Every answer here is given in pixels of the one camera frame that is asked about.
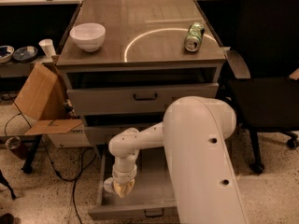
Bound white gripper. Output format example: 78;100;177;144
112;164;137;198

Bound clear plastic water bottle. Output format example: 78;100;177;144
103;177;115;193

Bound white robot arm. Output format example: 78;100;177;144
108;96;249;224

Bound grey bottom drawer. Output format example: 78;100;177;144
89;145;178;221

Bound grey drawer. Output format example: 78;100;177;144
89;145;178;221
84;123;152;145
67;83;219;115

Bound grey middle drawer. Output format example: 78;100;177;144
84;123;152;145

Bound grey top drawer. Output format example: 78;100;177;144
67;83;219;115

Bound grey drawer cabinet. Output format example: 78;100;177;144
56;0;226;161

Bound black stand leg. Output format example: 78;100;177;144
21;135;42;174

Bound brown cup on floor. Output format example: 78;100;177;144
6;136;29;160

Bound open cardboard box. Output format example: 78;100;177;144
14;63;90;148

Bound white ceramic bowl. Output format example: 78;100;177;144
69;23;106;52

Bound white paper cup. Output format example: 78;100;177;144
39;39;56;58

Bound blue patterned bowl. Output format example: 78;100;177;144
13;46;38;63

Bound black office chair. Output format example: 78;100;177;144
217;0;299;174

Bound green soda can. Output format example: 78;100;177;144
184;22;205;52

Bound white blue bowl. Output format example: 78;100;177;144
0;46;14;63

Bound black floor cable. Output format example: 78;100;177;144
3;91;98;224

